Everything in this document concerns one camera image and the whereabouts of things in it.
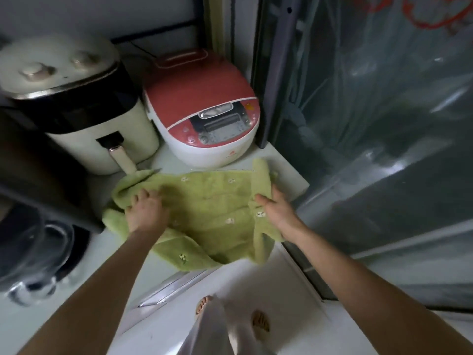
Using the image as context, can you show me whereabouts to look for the person's right hand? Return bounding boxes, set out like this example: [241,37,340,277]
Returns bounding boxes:
[255,184,307,243]

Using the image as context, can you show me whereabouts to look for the person's left hand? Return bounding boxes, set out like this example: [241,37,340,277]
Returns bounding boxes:
[124,188,170,237]

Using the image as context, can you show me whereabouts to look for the green towel with small print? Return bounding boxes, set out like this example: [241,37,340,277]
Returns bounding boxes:
[102,158,285,272]

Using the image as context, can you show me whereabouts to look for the person's left forearm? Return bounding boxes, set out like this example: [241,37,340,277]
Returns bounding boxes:
[16,229,163,355]

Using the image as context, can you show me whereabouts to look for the person's right forearm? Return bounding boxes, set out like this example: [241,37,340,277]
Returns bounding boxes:
[292,225,473,355]

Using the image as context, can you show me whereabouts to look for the person's left foot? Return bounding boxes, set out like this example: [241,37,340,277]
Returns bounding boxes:
[195,295,213,319]

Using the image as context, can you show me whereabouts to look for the pink cabinet drawers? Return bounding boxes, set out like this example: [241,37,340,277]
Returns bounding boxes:
[118,268,222,333]

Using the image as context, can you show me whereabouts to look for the cream air fryer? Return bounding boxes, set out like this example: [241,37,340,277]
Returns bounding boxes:
[0,33,160,176]

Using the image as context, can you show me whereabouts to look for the frosted glass sliding door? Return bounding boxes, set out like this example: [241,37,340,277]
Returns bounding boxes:
[258,0,473,311]

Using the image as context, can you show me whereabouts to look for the black and pink blender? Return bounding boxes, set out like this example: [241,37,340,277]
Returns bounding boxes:
[0,106,106,307]

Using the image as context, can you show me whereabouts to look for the clear glass blender jug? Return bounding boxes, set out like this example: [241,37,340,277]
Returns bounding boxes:
[0,205,76,307]

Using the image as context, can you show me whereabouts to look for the red and white rice cooker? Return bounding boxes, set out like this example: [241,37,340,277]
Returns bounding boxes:
[142,49,261,169]

